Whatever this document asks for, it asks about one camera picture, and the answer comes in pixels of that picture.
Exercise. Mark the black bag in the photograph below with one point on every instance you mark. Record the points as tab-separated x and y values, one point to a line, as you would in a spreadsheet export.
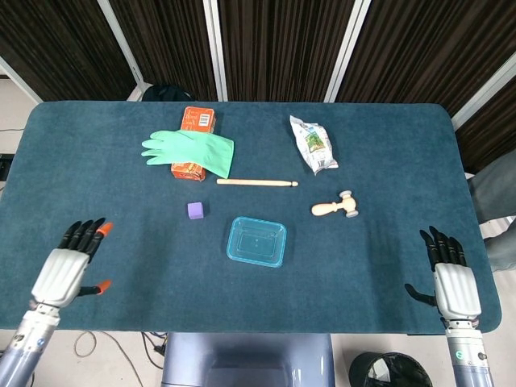
165	93

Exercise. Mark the teal table cloth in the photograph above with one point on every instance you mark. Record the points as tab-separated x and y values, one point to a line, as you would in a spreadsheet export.
161	262

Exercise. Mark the small wooden mallet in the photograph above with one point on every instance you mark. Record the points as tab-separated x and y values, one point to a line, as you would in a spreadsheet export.
330	208

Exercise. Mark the purple foam cube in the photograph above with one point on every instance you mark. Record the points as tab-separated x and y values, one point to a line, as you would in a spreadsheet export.
195	210

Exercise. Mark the blue translucent plastic lid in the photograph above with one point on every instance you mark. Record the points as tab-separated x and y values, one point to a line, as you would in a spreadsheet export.
256	242

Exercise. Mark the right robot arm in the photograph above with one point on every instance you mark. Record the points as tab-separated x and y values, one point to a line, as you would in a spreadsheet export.
469	359

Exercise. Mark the white snack bag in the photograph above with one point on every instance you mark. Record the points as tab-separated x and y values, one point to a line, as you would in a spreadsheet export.
314	145

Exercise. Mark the person in grey trousers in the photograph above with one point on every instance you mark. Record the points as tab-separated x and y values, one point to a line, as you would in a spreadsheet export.
498	189

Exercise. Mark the dark slatted partition panel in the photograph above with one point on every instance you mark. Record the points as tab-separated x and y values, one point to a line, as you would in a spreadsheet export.
423	52
169	40
60	44
282	48

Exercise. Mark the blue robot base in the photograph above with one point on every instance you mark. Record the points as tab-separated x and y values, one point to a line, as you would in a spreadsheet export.
246	359

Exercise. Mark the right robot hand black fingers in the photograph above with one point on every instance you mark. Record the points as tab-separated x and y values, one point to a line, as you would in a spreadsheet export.
455	286

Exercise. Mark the wooden drumstick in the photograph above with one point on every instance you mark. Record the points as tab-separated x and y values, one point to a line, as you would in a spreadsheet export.
254	182

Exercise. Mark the white partition post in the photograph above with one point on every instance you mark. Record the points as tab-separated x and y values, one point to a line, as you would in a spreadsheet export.
483	92
346	48
215	48
121	44
20	80

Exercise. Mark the black power strip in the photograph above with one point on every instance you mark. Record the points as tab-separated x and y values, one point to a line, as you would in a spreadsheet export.
5	166

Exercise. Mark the orange carton box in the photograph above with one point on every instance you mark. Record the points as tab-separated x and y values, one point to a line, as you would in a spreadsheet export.
197	119

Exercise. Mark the green rubber glove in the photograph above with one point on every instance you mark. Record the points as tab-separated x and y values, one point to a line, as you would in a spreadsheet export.
193	149

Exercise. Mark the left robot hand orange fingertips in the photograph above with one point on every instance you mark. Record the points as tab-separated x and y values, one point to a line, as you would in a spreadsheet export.
60	274

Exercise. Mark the black waste bin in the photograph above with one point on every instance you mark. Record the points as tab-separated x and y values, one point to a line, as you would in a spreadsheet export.
387	371

